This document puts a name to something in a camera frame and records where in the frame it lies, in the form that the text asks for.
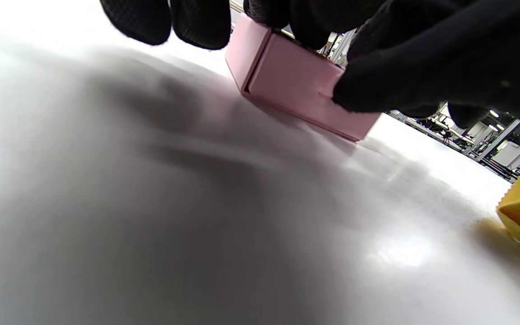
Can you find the person's left hand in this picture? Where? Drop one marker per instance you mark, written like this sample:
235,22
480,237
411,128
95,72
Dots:
197,22

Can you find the person's right hand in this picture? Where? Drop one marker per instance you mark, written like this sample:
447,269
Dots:
445,58

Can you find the pink floral box sleeve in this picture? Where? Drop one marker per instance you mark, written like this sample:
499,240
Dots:
247,49

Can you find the pink tray black lining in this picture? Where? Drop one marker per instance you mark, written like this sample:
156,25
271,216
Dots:
296,85

